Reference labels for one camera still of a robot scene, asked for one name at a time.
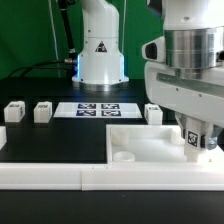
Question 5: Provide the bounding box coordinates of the white marker sheet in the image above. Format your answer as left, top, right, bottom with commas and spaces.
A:
54, 102, 142, 119

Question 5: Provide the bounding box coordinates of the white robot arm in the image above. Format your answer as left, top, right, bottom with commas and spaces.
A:
57, 0, 224, 150

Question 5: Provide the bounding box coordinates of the white hanging cable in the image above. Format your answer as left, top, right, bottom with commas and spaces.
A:
47, 0, 62, 78

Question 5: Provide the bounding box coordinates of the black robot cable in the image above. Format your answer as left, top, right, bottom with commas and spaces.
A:
7, 0, 78, 78

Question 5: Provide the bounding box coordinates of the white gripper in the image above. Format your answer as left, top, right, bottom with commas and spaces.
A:
144, 62, 224, 150

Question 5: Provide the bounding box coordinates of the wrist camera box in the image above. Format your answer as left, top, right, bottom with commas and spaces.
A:
142, 36, 166, 63

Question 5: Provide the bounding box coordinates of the white square table top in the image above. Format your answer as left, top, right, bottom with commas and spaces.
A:
106, 125, 224, 164

